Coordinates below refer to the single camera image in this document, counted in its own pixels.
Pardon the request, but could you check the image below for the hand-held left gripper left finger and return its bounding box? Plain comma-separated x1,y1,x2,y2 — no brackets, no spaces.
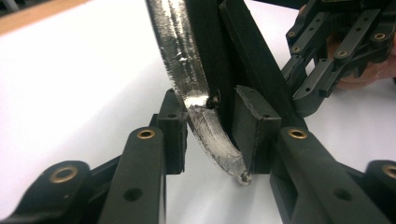
156,88,190,175

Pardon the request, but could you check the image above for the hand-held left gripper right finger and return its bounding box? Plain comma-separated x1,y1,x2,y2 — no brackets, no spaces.
232,85,283,175

